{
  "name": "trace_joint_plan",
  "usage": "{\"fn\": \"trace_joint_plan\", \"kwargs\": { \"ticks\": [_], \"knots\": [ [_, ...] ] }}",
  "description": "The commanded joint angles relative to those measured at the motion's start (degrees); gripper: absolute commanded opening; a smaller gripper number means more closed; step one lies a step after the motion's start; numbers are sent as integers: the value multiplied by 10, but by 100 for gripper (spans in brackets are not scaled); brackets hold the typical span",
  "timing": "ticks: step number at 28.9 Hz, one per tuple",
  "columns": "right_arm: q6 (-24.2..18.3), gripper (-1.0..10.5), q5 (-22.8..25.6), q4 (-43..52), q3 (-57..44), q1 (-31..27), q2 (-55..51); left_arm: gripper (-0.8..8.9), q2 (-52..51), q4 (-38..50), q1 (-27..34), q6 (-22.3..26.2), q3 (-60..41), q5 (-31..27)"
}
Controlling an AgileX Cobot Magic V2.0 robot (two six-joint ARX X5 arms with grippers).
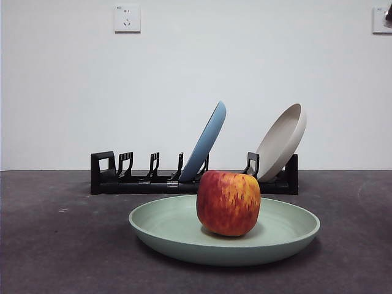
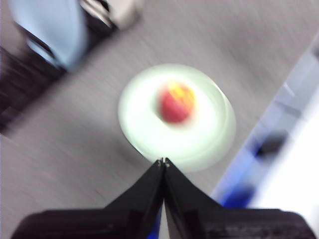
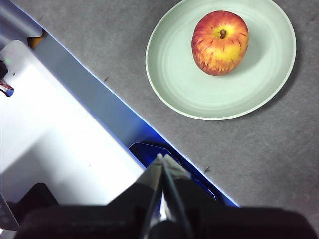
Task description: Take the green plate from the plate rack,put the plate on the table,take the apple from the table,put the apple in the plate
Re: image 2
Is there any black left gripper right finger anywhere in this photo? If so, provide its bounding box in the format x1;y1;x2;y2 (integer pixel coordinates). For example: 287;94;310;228
163;157;317;239

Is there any black plate rack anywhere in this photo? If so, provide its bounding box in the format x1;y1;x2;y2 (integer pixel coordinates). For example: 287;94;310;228
0;0;120;135

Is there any blue plate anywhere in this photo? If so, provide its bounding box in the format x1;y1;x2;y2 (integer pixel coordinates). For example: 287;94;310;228
8;0;89;72

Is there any beige plate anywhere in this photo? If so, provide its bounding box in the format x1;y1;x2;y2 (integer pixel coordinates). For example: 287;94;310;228
112;0;140;30

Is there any green plate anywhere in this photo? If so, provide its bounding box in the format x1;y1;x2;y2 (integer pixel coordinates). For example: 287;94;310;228
117;64;237;173

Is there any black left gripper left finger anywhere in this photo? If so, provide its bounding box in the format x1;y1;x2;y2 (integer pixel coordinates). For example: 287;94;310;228
11;157;166;239

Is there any red yellow apple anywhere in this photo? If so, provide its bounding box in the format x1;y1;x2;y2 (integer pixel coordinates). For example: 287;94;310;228
157;82;197;124

